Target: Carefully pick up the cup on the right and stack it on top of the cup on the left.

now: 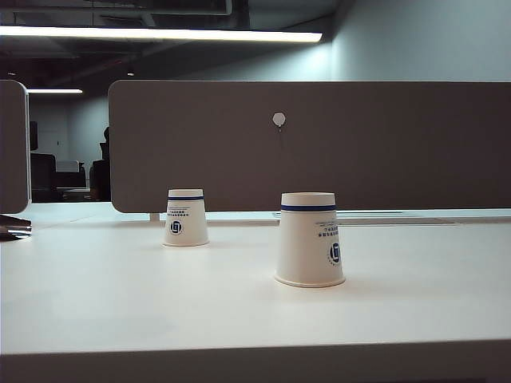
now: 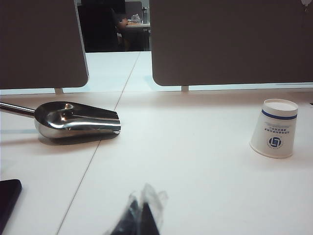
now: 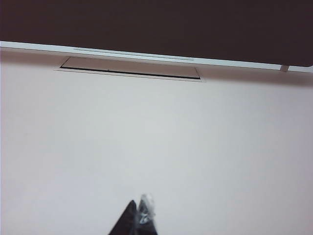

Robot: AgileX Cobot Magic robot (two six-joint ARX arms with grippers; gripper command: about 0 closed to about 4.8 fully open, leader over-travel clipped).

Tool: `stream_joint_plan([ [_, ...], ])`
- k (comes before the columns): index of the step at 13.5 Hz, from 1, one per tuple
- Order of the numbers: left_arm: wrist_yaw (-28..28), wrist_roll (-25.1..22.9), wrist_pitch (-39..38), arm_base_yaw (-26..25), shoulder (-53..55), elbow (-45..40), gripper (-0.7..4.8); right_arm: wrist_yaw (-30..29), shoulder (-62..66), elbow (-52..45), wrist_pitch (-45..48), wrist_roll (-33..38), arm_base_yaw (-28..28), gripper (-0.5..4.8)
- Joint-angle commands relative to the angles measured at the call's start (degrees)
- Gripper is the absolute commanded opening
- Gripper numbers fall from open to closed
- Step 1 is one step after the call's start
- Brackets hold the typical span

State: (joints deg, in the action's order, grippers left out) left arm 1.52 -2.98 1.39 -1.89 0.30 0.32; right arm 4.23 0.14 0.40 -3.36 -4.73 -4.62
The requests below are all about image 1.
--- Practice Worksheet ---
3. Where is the white paper cup blue logo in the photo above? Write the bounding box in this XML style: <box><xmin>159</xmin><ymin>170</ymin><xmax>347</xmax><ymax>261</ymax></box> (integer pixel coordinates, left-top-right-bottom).
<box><xmin>273</xmin><ymin>191</ymin><xmax>347</xmax><ymax>288</ymax></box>
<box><xmin>162</xmin><ymin>188</ymin><xmax>210</xmax><ymax>247</ymax></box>

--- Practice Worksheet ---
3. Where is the wide grey desk partition panel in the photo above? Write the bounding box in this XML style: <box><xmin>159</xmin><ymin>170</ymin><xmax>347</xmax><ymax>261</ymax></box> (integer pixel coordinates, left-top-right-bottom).
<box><xmin>108</xmin><ymin>79</ymin><xmax>511</xmax><ymax>214</ymax></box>

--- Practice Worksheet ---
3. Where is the seated person silhouette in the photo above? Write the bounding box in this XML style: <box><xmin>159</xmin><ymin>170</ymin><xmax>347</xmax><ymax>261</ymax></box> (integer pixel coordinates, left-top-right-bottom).
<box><xmin>89</xmin><ymin>126</ymin><xmax>112</xmax><ymax>202</ymax></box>

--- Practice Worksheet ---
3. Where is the long ceiling light strip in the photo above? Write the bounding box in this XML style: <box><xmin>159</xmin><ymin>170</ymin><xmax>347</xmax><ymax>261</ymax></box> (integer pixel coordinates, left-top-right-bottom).
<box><xmin>0</xmin><ymin>26</ymin><xmax>323</xmax><ymax>44</ymax></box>

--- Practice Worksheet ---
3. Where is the dark office chair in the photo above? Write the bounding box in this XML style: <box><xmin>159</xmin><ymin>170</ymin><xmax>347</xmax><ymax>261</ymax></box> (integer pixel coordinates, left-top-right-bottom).
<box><xmin>30</xmin><ymin>153</ymin><xmax>57</xmax><ymax>203</ymax></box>

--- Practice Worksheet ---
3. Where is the short ceiling light strip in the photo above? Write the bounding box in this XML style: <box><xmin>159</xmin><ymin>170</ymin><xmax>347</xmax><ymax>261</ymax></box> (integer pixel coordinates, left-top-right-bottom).
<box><xmin>26</xmin><ymin>88</ymin><xmax>84</xmax><ymax>95</ymax></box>

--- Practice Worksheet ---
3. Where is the dark monitor stand base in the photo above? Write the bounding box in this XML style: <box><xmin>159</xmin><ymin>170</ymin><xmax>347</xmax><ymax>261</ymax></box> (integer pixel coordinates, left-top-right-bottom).
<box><xmin>0</xmin><ymin>214</ymin><xmax>33</xmax><ymax>242</ymax></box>

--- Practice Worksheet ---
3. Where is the narrow grey desk partition panel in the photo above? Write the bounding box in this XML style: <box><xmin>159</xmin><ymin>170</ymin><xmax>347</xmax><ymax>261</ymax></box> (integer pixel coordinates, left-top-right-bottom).
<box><xmin>0</xmin><ymin>78</ymin><xmax>32</xmax><ymax>215</ymax></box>

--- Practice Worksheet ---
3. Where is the grey ceiling air duct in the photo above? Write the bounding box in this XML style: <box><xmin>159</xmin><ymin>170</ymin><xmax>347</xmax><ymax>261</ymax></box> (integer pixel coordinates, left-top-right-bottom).
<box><xmin>91</xmin><ymin>0</ymin><xmax>235</xmax><ymax>26</ymax></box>

